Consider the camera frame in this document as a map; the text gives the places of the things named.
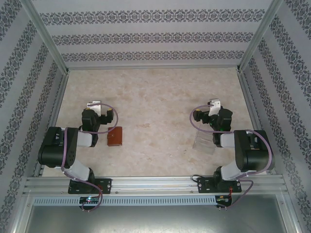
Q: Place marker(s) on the right upright aluminium post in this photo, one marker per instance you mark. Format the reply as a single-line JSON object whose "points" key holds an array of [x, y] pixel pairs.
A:
{"points": [[261, 36]]}

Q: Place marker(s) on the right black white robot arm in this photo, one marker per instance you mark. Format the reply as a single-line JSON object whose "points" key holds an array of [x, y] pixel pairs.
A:
{"points": [[255, 150]]}

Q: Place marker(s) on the upright aluminium post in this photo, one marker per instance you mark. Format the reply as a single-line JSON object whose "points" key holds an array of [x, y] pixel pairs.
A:
{"points": [[46, 36], [261, 36]]}

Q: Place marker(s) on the left upright aluminium post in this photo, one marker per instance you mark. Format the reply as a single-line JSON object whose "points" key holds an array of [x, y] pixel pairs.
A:
{"points": [[46, 36]]}

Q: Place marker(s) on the right aluminium side rail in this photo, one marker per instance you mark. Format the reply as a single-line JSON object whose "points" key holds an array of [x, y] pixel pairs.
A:
{"points": [[255, 121]]}

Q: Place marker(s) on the thin horizontal aluminium bar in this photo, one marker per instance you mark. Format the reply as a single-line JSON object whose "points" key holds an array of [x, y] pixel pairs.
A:
{"points": [[153, 68]]}

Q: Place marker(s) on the brown leather card holder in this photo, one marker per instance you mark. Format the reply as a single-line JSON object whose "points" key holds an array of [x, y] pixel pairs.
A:
{"points": [[115, 137]]}

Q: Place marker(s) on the small circuit board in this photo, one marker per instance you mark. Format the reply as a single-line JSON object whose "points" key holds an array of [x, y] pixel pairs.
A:
{"points": [[89, 199], [223, 199]]}

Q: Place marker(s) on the right small circuit board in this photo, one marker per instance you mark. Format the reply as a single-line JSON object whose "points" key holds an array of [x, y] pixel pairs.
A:
{"points": [[223, 199]]}

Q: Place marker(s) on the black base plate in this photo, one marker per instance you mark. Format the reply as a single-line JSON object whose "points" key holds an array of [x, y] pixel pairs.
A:
{"points": [[107, 185], [204, 185]]}

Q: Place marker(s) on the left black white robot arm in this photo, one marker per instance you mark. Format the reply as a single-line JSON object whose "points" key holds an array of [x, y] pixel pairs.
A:
{"points": [[56, 145]]}

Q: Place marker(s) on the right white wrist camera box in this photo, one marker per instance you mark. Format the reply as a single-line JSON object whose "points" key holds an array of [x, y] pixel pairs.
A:
{"points": [[215, 106]]}

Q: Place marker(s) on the clear acrylic card stand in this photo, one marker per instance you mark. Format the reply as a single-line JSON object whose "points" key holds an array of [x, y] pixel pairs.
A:
{"points": [[203, 143]]}

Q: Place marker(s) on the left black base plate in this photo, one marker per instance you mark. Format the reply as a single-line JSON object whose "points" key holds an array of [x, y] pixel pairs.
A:
{"points": [[107, 185]]}

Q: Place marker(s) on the left aluminium side rail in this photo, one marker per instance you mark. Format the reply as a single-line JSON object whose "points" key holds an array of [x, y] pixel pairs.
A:
{"points": [[52, 121]]}

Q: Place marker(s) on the grey metal panel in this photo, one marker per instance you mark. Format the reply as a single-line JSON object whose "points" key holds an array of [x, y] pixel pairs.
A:
{"points": [[155, 221]]}

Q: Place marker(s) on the left small circuit board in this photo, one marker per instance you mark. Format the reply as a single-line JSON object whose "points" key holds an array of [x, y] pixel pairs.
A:
{"points": [[89, 199]]}

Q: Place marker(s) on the aluminium side rail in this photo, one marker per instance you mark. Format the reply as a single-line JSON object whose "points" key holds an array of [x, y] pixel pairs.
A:
{"points": [[255, 121], [52, 121]]}

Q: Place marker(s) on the wide aluminium mounting rail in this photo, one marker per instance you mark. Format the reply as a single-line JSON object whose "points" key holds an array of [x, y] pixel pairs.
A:
{"points": [[155, 185]]}

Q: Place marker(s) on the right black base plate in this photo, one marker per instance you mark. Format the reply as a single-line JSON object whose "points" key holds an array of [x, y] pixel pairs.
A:
{"points": [[204, 185]]}

